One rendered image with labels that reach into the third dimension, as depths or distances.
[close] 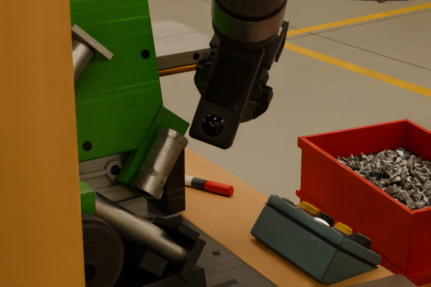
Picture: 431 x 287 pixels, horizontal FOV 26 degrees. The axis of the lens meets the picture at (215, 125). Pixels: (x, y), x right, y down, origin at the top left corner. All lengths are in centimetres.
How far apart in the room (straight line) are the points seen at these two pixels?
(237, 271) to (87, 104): 29
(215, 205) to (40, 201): 101
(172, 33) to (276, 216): 30
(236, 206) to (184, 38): 25
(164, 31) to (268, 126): 288
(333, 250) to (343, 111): 331
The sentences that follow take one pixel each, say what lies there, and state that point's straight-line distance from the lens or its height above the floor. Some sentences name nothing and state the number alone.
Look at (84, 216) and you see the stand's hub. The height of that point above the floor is 116.
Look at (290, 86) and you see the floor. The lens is 475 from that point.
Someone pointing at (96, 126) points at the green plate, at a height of 110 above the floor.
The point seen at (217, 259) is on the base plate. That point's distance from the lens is 118.
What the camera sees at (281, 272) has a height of 90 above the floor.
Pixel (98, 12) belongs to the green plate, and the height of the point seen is 122.
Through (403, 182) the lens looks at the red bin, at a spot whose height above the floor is 89.
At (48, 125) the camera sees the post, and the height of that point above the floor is 136.
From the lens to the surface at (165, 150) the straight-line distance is 104.
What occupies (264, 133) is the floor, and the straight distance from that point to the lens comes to 411.
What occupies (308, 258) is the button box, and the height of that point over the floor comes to 92.
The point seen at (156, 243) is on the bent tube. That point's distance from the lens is 105.
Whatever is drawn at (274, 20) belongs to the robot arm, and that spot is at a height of 124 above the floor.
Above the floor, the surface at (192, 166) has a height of 90.
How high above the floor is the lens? 147
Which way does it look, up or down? 20 degrees down
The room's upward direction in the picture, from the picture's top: straight up
